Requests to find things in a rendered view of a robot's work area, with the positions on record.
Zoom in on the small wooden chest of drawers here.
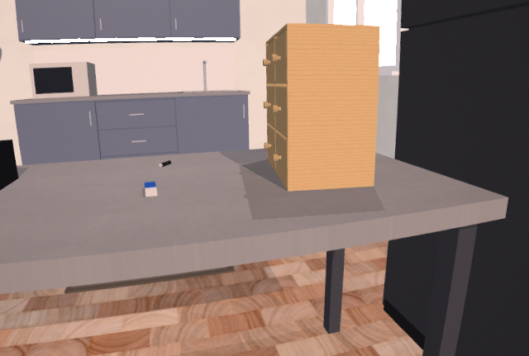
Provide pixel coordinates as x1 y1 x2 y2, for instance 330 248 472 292
266 23 380 192

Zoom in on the wooden drawer with knob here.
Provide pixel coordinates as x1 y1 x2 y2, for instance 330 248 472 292
263 40 274 82
271 31 287 81
264 125 275 168
273 132 288 187
272 86 287 135
264 86 275 126

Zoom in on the white eraser with blue sleeve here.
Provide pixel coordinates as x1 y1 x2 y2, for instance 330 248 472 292
145 182 157 197

